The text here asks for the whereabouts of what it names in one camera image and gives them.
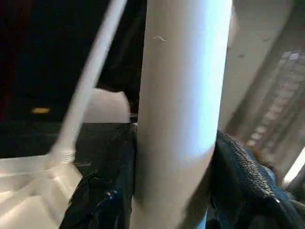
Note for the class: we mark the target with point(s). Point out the white plastic table top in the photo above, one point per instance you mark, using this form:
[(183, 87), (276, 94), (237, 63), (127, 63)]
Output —
[(28, 186)]

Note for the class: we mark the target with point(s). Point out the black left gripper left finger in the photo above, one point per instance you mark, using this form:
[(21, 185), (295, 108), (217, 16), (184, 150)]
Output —
[(107, 190)]

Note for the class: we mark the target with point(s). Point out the white plastic table leg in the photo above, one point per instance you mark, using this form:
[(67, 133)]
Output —
[(95, 59), (178, 95)]

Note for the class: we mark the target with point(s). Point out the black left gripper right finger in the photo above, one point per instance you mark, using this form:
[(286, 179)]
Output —
[(238, 186)]

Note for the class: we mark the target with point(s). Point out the black box with gold label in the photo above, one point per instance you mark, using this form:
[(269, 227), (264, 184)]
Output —
[(35, 71)]

